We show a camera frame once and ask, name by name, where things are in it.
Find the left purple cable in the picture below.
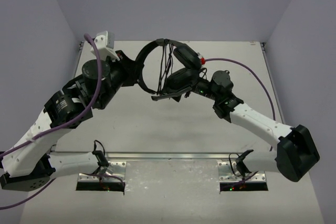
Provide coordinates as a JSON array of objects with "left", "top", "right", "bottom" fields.
[{"left": 0, "top": 33, "right": 125, "bottom": 208}]

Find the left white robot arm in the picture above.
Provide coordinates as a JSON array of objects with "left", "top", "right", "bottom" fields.
[{"left": 1, "top": 50, "right": 144, "bottom": 191}]

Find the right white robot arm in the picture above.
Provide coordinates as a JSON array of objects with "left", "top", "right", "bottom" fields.
[{"left": 192, "top": 71, "right": 320, "bottom": 182}]

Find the aluminium rail front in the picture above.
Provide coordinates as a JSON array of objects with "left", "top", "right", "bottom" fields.
[{"left": 49, "top": 151, "right": 276, "bottom": 160}]

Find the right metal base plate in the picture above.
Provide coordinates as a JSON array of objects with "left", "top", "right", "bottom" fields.
[{"left": 217, "top": 159, "right": 266, "bottom": 183}]

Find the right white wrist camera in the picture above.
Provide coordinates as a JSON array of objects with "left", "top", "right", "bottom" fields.
[{"left": 198, "top": 54, "right": 206, "bottom": 66}]

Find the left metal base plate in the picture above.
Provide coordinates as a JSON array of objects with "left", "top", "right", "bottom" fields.
[{"left": 77, "top": 160, "right": 127, "bottom": 183}]

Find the metal base plate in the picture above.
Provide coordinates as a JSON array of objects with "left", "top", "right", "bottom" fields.
[
  {"left": 217, "top": 159, "right": 266, "bottom": 183},
  {"left": 77, "top": 160, "right": 127, "bottom": 183}
]

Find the black headset with microphone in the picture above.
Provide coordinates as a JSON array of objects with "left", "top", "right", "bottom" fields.
[{"left": 135, "top": 39, "right": 202, "bottom": 102}]

